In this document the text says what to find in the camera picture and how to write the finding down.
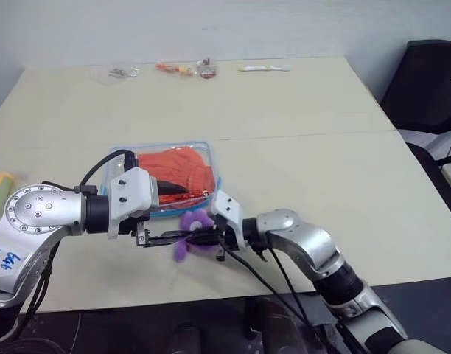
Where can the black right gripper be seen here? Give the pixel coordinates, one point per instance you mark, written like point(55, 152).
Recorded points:
point(222, 239)

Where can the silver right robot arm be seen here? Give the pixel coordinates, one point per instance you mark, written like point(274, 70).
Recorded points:
point(321, 250)

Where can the black mesh office chair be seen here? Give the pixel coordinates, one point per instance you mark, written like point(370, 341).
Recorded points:
point(424, 85)

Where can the clear bag of screws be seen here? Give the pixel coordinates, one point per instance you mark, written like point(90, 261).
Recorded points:
point(122, 71)

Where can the orange items in clear wrapper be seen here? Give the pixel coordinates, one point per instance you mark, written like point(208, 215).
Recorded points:
point(174, 69)

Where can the purple flower zipper charm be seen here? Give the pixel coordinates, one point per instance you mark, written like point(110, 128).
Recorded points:
point(194, 222)

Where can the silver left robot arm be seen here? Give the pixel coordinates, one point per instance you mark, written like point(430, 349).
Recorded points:
point(37, 217)

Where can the orange cloth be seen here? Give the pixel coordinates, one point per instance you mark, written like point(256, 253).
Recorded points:
point(177, 162)

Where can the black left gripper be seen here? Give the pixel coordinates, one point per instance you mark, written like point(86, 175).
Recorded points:
point(141, 233)

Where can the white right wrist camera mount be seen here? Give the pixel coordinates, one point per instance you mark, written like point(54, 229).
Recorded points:
point(229, 212)

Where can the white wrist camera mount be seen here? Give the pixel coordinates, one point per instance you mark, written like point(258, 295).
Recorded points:
point(131, 193)
point(229, 212)

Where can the clear plastic pouch blue trim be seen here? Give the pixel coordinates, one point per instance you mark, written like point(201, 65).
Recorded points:
point(116, 169)

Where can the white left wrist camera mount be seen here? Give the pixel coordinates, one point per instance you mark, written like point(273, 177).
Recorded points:
point(131, 193)

